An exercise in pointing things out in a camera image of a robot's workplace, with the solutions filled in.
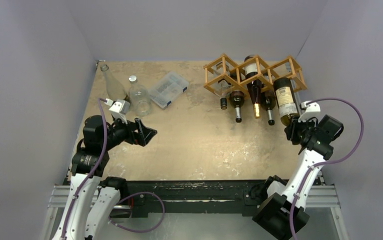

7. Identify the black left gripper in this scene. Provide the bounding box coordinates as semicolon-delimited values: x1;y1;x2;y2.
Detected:
101;112;156;150

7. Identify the green bottle cream label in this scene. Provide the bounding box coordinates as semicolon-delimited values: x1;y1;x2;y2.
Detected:
273;77;300;127

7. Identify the clear squat glass bottle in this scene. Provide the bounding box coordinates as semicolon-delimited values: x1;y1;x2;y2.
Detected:
128;75;152;117

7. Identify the clear tall glass bottle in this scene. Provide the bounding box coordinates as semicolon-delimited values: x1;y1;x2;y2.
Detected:
100;63;129;101

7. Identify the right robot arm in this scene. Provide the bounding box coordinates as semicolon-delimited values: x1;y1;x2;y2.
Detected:
252;115;344;240

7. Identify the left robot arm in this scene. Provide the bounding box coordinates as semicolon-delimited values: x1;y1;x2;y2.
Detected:
53;115;158;240

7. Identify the brown bottle gold neck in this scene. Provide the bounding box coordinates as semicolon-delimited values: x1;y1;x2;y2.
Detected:
244;63;263;119

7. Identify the wooden wine rack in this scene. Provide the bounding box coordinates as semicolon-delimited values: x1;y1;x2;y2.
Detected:
203;53;308;97

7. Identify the clear plastic organizer box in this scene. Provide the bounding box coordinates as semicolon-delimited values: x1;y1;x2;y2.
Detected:
148;71;190;110

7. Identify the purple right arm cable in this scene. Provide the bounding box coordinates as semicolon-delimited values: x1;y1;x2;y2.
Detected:
289;97;365;240

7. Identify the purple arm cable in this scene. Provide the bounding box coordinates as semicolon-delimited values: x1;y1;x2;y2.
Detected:
58;97;113;240
289;97;365;240

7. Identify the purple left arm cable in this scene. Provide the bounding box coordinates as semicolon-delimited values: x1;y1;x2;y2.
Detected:
58;97;113;240

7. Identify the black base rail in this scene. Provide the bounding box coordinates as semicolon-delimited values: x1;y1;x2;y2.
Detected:
110;179;268;218

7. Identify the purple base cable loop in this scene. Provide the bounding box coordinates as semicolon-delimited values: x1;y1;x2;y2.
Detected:
107;192;166;234

